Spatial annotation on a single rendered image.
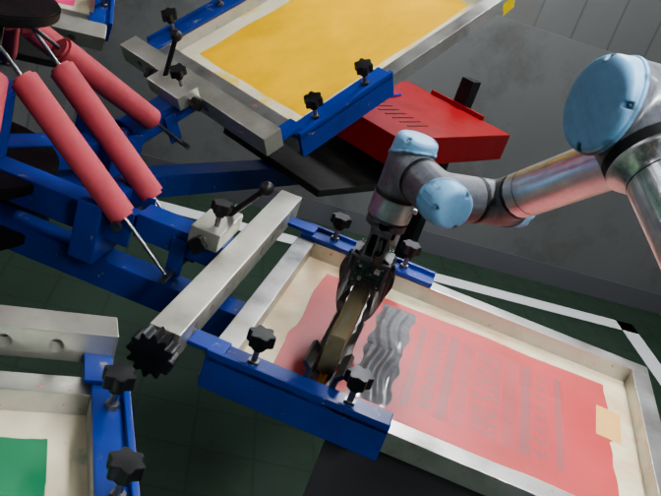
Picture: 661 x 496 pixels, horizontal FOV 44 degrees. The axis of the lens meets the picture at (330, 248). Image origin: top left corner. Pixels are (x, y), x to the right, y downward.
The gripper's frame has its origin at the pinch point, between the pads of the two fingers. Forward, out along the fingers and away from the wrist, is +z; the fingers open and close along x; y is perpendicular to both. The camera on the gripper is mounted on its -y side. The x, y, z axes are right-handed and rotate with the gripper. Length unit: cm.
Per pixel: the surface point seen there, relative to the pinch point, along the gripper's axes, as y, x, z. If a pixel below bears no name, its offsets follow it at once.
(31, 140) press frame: -14, -75, -1
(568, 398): -9.5, 44.2, 5.3
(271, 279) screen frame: -2.1, -16.5, 1.8
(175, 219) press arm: -0.2, -37.1, -3.2
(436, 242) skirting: -287, 17, 94
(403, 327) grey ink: -9.6, 10.0, 4.5
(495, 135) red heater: -130, 17, -9
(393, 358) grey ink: 2.6, 10.1, 4.8
